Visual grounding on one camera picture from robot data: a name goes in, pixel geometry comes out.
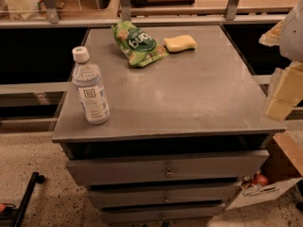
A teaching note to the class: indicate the bottom grey drawer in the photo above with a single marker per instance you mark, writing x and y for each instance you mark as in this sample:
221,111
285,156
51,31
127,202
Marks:
162,213

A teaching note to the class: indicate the clear blue plastic bottle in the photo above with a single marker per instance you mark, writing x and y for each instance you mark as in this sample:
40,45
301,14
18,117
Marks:
89,85

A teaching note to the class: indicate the metal shelf rail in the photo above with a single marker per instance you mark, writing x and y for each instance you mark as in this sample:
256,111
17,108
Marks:
77,13

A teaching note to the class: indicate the cardboard box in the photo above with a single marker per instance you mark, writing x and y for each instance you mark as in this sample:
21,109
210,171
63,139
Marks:
283,169

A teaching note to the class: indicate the grey drawer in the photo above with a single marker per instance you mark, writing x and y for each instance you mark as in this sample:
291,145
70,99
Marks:
162,168
162,213
163,194

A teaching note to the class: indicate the green rice chip bag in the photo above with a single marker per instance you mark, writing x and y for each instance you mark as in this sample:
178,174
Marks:
137,45

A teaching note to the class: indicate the red onion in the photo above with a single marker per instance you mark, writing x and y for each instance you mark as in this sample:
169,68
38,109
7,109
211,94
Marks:
261,179

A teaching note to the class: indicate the top grey drawer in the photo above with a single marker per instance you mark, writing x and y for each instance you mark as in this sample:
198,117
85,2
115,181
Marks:
162,168

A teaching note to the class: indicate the middle grey drawer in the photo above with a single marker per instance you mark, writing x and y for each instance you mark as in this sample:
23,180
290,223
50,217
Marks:
163,194

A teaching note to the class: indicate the black pole on floor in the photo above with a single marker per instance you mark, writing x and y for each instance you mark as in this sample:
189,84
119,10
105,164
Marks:
35,178

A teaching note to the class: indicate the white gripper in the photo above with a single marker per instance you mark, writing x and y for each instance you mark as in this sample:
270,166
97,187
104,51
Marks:
293,37

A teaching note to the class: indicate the yellow sponge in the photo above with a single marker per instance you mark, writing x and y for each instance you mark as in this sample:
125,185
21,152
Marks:
180,43

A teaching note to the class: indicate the grey drawer cabinet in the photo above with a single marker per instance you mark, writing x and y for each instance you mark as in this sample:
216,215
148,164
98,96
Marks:
200,101

